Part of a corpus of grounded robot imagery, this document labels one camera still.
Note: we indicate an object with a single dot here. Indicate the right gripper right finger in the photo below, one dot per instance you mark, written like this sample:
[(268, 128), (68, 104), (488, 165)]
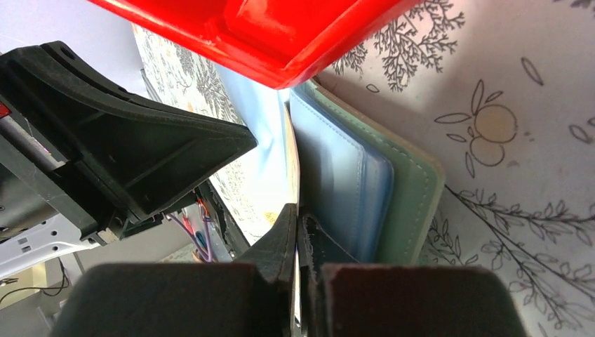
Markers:
[(342, 297)]

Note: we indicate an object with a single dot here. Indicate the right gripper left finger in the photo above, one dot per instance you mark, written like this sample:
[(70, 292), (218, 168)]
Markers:
[(250, 296)]

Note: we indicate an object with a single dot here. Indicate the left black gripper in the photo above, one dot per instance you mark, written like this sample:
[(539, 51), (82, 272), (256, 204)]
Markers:
[(67, 130)]

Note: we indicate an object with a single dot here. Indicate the green card holder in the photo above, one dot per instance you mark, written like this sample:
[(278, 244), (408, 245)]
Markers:
[(373, 192)]

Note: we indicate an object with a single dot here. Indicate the orange credit card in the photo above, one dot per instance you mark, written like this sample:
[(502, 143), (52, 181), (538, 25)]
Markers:
[(292, 158)]

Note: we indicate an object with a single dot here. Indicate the red plastic bin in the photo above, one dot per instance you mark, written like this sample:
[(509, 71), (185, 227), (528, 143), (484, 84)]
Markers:
[(276, 43)]

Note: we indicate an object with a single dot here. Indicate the floral patterned mat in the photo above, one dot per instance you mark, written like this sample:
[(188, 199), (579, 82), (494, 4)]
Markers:
[(501, 93)]

